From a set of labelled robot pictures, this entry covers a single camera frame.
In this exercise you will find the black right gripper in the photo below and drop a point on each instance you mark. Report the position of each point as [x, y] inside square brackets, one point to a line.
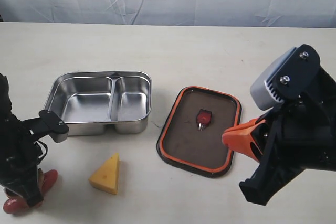
[291, 138]

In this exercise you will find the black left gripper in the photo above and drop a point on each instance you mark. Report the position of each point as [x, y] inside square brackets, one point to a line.
[20, 156]

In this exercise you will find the red toy sausage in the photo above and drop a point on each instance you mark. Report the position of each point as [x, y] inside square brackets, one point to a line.
[15, 206]

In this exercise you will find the dark transparent lunch box lid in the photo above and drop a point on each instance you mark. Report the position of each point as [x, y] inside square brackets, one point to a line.
[191, 138]

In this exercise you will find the yellow toy cheese wedge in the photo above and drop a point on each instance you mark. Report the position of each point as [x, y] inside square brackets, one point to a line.
[106, 177]

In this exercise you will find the stainless steel lunch box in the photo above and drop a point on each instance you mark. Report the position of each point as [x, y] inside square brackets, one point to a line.
[89, 102]

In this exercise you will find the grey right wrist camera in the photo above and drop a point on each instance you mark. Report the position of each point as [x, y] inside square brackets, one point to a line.
[286, 78]

